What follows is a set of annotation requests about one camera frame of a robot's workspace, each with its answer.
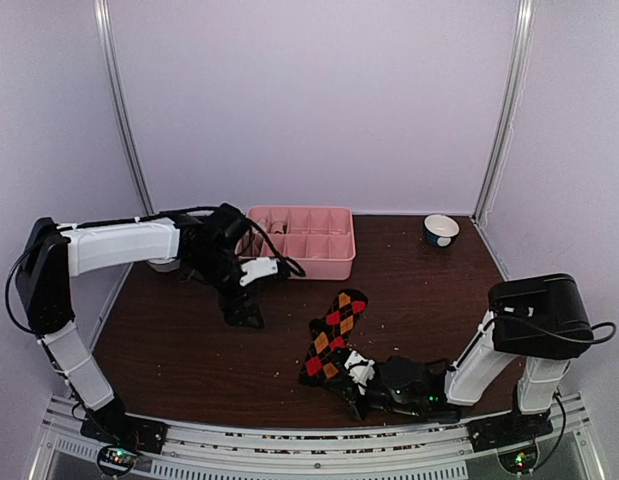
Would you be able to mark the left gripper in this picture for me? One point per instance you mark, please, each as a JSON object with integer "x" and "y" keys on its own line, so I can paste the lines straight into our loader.
{"x": 235, "y": 317}

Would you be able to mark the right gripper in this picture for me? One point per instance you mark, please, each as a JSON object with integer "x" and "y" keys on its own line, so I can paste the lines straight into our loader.
{"x": 355, "y": 403}

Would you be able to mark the argyle black red sock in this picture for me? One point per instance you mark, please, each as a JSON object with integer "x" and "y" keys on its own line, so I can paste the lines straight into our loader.
{"x": 329, "y": 335}

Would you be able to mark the pink divided organizer tray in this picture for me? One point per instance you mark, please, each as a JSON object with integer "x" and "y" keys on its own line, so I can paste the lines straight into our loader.
{"x": 320, "y": 239}

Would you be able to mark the beige striped sock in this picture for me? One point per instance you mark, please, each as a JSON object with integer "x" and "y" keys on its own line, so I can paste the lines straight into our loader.
{"x": 279, "y": 227}

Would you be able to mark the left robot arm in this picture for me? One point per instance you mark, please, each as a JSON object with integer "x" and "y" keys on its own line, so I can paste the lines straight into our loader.
{"x": 202, "y": 238}

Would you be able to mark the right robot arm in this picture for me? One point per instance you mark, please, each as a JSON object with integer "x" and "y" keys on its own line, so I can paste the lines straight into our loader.
{"x": 542, "y": 319}

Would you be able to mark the white scalloped bowl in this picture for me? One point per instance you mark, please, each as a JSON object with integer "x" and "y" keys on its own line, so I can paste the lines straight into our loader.
{"x": 164, "y": 265}

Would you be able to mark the white and teal bowl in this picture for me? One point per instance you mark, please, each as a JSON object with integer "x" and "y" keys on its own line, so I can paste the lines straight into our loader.
{"x": 440, "y": 231}

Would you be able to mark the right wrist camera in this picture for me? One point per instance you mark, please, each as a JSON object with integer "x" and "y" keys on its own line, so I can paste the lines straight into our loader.
{"x": 360, "y": 369}

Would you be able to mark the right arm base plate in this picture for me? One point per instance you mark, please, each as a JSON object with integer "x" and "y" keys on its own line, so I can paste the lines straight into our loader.
{"x": 514, "y": 438}

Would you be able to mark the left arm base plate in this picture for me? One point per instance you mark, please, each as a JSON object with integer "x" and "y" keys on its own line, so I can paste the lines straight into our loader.
{"x": 127, "y": 446}

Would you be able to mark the aluminium front rail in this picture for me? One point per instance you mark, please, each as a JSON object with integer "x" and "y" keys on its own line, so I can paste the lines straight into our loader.
{"x": 417, "y": 451}

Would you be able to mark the left aluminium frame post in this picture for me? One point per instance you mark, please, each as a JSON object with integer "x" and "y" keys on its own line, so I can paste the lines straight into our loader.
{"x": 121, "y": 115}

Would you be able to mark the aluminium frame post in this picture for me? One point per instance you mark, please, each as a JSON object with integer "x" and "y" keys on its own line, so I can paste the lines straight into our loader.
{"x": 121, "y": 115}
{"x": 511, "y": 96}

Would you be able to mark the right aluminium frame post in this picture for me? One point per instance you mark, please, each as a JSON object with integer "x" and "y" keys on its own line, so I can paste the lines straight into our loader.
{"x": 511, "y": 96}

